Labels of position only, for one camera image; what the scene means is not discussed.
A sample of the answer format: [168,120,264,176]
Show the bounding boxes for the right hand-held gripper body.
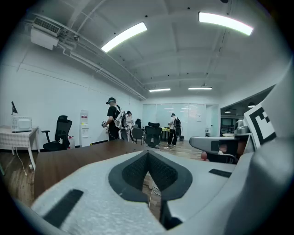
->
[183,59,294,235]

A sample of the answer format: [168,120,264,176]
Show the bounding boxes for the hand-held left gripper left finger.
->
[31,150,166,235]

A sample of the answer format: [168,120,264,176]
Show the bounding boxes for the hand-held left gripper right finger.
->
[147,150,238,230]

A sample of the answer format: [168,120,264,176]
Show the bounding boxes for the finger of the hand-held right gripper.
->
[189,136,221,152]

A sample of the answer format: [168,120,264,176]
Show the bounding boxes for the yellow table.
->
[160,127,172,141]

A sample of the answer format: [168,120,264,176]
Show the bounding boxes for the black office chair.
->
[41,115,73,152]
[144,121,163,149]

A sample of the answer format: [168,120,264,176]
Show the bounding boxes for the black visitor chair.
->
[131,127,145,145]

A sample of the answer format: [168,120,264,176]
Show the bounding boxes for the white water dispenser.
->
[79,109,90,147]

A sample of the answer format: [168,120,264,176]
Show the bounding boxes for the white side table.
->
[0,125,41,171]

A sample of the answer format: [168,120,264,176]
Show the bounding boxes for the white microwave oven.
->
[11,116,33,134]

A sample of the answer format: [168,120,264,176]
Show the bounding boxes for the white ceiling pipes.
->
[57,34,147,101]

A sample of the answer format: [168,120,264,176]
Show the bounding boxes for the white air conditioner unit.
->
[30,16,62,50]

